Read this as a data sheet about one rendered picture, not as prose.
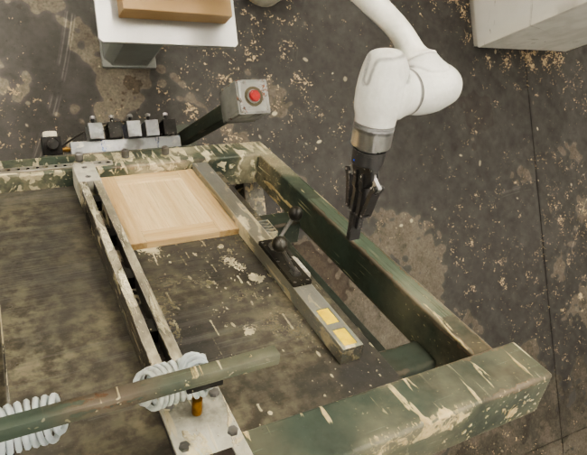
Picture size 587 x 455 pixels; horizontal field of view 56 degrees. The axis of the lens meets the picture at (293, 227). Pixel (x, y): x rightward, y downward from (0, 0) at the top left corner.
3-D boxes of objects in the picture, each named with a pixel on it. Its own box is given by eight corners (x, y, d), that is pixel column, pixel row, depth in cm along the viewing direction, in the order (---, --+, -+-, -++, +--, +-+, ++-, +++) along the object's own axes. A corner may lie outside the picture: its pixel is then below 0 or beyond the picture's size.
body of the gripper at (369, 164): (395, 153, 120) (386, 190, 125) (372, 139, 127) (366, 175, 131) (367, 156, 117) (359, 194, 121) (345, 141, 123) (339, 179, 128)
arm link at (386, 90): (374, 134, 112) (417, 126, 120) (388, 57, 105) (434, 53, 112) (340, 116, 120) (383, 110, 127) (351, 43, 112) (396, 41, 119)
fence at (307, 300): (206, 172, 185) (206, 162, 183) (360, 358, 114) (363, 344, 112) (191, 173, 183) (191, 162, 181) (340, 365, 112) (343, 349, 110)
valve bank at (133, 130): (172, 118, 212) (190, 105, 190) (177, 155, 212) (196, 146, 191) (31, 125, 189) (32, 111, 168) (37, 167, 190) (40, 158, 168)
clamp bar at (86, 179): (101, 182, 169) (96, 107, 158) (258, 523, 81) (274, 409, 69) (67, 186, 165) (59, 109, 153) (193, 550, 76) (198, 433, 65)
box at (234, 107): (247, 91, 207) (266, 78, 191) (251, 123, 207) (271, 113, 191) (218, 92, 201) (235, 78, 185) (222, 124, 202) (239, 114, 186)
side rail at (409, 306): (271, 181, 199) (274, 153, 194) (490, 396, 117) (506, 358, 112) (256, 182, 197) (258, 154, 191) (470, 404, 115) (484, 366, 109)
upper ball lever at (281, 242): (299, 267, 132) (280, 229, 124) (307, 275, 130) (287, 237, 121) (286, 275, 132) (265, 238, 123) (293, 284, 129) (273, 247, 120)
